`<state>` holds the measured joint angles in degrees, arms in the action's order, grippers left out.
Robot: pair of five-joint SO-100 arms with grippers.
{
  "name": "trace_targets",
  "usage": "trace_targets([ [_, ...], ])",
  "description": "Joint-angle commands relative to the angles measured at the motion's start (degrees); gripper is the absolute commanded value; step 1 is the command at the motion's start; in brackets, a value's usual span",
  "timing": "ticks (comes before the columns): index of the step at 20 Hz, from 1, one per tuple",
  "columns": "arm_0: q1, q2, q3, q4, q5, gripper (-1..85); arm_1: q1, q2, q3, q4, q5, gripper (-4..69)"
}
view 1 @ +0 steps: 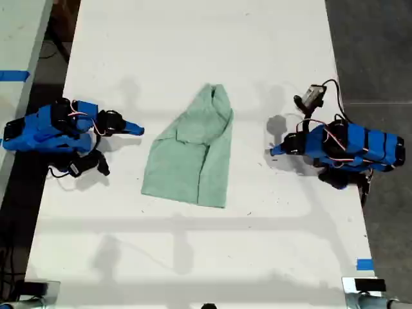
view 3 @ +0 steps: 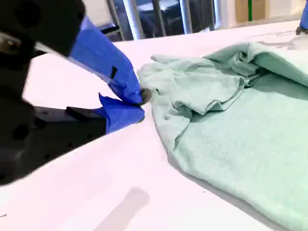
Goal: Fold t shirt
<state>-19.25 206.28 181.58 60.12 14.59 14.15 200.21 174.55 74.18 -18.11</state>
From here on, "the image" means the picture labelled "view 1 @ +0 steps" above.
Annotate small black box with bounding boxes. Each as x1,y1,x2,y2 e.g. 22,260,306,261
354,278,386,292
23,281,50,296

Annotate black floor cables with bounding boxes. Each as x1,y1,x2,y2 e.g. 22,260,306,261
0,221,27,302

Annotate white mounting plate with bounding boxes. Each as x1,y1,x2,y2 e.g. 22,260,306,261
341,276,387,294

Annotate long blue tape strip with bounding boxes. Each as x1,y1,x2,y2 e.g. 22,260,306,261
0,70,31,82

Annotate pale green T-shirt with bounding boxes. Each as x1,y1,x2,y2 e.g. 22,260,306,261
140,82,235,209

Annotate white side table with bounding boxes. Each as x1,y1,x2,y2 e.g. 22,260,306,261
0,0,55,207

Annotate clear mounting plate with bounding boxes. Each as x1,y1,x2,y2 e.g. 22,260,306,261
18,279,61,305

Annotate short black camera stalk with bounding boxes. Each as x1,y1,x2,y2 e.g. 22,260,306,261
301,108,319,126

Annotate grey metal clamp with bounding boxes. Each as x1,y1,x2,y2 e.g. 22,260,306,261
0,296,44,309
346,291,402,309

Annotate black and silver camera box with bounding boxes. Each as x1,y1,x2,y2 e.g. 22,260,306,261
294,84,326,113

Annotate black camera cable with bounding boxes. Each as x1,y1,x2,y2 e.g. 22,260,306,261
48,165,70,179
321,79,348,124

